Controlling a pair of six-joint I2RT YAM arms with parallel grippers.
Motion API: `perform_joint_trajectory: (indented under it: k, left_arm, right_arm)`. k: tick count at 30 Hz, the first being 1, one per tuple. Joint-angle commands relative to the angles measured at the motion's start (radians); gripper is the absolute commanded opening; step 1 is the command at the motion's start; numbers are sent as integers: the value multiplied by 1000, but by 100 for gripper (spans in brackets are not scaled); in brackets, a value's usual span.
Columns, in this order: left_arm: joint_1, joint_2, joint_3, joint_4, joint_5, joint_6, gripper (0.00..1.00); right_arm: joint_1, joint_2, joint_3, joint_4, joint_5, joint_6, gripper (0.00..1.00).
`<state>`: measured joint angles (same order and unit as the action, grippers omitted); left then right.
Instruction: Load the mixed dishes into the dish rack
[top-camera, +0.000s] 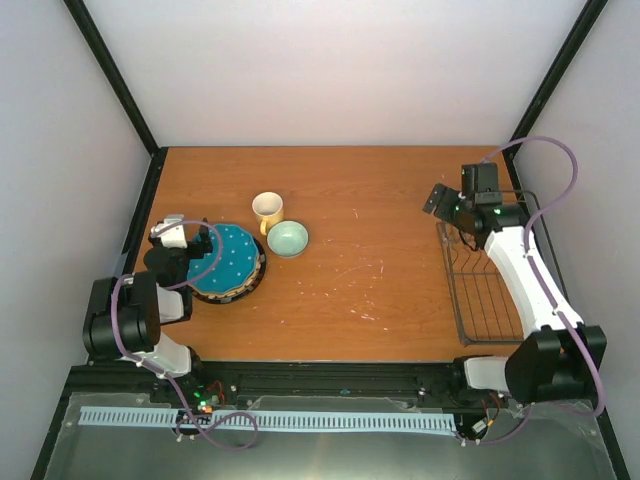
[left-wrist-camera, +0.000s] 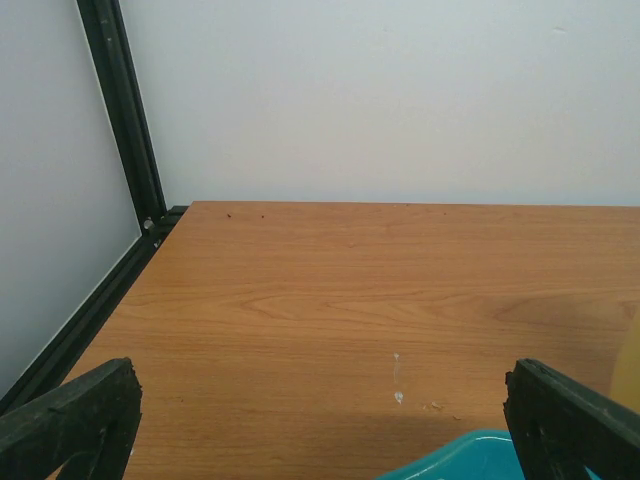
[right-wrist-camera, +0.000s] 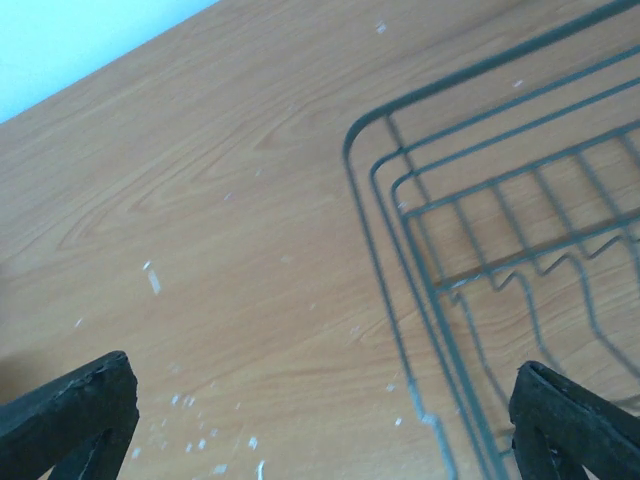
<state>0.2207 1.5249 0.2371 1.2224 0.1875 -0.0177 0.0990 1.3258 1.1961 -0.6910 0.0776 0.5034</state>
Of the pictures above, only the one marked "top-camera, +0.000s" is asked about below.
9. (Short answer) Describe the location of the black left frame post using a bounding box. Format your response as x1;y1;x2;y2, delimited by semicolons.
63;0;160;156

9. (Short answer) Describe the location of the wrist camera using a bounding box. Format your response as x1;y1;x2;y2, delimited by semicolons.
149;214;187;249
461;162;502;204

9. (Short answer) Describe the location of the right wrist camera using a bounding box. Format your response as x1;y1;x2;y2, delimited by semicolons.
461;162;502;204

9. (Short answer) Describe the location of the black frame post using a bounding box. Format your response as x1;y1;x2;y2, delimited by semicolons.
63;0;160;156
504;0;610;151

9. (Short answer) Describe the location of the metal front plate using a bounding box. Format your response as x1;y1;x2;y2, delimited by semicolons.
41;394;627;479

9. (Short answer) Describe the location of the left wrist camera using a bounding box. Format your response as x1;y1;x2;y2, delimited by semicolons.
149;214;187;249

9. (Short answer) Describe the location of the yellow ceramic mug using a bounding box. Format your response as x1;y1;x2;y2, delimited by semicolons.
252;192;284;236

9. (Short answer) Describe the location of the dark patterned plate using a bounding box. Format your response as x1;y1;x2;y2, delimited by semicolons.
190;239;267;304

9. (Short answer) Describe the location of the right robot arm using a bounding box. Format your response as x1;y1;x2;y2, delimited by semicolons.
423;162;607;414

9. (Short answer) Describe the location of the teal dotted plate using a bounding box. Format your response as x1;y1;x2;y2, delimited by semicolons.
187;224;259;297

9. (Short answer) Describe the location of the light blue slotted cable duct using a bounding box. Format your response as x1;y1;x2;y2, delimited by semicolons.
77;406;456;436

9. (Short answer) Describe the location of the pale green ceramic bowl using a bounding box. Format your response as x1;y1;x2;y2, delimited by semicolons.
267;220;309;258

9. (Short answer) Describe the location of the black front rail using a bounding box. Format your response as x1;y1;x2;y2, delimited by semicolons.
64;360;601;412

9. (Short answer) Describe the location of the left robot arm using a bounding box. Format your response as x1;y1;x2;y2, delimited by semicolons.
83;216;222;403

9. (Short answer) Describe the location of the dark wire dish rack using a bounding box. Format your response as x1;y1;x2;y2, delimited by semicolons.
435;188;571;347

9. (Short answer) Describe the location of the black right frame post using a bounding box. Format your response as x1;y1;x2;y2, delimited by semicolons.
504;0;610;151

